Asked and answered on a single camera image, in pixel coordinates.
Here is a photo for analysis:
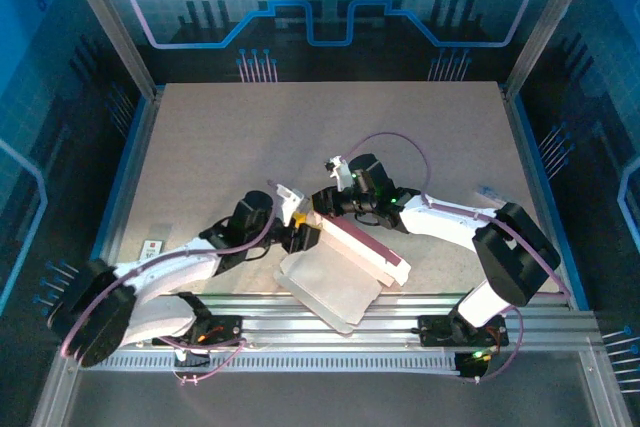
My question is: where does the black box with green light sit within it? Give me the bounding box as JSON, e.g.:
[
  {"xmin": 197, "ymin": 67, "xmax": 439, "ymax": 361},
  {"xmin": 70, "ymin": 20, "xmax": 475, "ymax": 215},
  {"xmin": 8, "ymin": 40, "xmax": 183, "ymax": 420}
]
[{"xmin": 453, "ymin": 350, "xmax": 490, "ymax": 382}]

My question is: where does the aluminium side rail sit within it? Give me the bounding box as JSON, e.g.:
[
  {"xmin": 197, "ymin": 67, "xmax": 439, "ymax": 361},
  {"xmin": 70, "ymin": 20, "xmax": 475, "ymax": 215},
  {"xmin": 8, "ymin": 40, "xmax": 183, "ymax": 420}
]
[
  {"xmin": 92, "ymin": 89, "xmax": 165, "ymax": 311},
  {"xmin": 499, "ymin": 84, "xmax": 574, "ymax": 311}
]

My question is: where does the slotted grey cable duct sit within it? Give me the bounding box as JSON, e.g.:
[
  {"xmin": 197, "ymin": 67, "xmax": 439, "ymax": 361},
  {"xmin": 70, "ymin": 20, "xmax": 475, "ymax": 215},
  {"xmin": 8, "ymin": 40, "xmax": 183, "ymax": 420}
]
[{"xmin": 78, "ymin": 354, "xmax": 464, "ymax": 374}]

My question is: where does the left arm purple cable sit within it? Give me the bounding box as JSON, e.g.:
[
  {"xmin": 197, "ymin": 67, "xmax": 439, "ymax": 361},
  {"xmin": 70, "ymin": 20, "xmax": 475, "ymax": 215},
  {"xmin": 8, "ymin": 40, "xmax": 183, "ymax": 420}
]
[{"xmin": 59, "ymin": 179, "xmax": 279, "ymax": 387}]

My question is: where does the blue clear plastic piece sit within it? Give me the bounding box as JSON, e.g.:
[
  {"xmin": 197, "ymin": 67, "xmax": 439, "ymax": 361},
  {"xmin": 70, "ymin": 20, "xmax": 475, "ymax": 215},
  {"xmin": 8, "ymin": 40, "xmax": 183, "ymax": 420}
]
[{"xmin": 474, "ymin": 184, "xmax": 507, "ymax": 207}]

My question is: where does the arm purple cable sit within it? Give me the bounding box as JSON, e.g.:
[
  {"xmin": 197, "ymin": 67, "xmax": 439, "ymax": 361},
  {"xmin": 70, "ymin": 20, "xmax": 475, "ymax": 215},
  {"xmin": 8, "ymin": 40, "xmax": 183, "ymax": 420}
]
[
  {"xmin": 343, "ymin": 131, "xmax": 574, "ymax": 384},
  {"xmin": 59, "ymin": 179, "xmax": 279, "ymax": 387}
]

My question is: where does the blue edge trim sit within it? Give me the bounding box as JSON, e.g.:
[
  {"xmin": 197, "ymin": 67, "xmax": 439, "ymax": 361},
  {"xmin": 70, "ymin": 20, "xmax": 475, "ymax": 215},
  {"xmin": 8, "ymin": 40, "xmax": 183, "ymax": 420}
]
[
  {"xmin": 512, "ymin": 91, "xmax": 591, "ymax": 311},
  {"xmin": 87, "ymin": 89, "xmax": 151, "ymax": 268}
]

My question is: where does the aluminium frame post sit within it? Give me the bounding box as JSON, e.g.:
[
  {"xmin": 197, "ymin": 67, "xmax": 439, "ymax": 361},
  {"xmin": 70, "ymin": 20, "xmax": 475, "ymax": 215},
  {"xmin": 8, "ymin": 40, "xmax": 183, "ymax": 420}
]
[
  {"xmin": 53, "ymin": 0, "xmax": 162, "ymax": 98},
  {"xmin": 501, "ymin": 0, "xmax": 605, "ymax": 101}
]

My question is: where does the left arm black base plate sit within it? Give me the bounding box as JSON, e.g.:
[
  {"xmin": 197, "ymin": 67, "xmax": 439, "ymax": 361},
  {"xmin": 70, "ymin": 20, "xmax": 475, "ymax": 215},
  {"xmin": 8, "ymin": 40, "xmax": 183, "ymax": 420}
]
[{"xmin": 151, "ymin": 314, "xmax": 245, "ymax": 348}]

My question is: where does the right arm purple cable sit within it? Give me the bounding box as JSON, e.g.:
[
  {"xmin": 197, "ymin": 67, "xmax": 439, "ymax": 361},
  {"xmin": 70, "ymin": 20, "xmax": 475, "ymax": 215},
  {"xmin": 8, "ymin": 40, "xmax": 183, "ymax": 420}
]
[{"xmin": 343, "ymin": 131, "xmax": 574, "ymax": 384}]

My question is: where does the aluminium lower frame rail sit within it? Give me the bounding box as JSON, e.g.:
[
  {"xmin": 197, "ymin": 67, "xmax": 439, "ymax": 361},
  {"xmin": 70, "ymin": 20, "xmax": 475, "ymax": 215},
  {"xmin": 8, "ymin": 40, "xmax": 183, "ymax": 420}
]
[
  {"xmin": 578, "ymin": 346, "xmax": 634, "ymax": 427},
  {"xmin": 29, "ymin": 344, "xmax": 84, "ymax": 427}
]

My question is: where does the small card red white label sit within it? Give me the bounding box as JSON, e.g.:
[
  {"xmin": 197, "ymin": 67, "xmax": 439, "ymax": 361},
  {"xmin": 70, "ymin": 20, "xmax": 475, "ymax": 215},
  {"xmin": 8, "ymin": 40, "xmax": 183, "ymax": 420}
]
[{"xmin": 141, "ymin": 239, "xmax": 165, "ymax": 262}]

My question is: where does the aluminium table edge rail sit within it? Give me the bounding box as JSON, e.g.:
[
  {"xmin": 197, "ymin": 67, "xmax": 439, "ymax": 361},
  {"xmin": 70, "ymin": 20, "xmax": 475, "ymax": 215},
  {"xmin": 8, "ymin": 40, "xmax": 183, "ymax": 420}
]
[{"xmin": 62, "ymin": 291, "xmax": 604, "ymax": 351}]

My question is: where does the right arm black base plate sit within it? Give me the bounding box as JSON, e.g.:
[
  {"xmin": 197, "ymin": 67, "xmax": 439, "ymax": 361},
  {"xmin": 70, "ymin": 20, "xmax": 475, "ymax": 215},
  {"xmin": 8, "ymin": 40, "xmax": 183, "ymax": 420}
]
[{"xmin": 417, "ymin": 314, "xmax": 510, "ymax": 348}]

